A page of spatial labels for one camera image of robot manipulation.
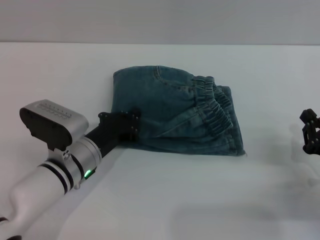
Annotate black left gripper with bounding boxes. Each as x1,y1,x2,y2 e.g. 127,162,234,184
84,107,143,160

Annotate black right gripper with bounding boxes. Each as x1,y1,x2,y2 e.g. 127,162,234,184
299,108,320,157

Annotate blue denim shorts with embroidery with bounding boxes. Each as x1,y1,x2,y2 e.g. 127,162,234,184
109,65,248,158

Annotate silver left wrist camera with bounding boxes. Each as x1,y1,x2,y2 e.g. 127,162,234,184
19,99,90,152

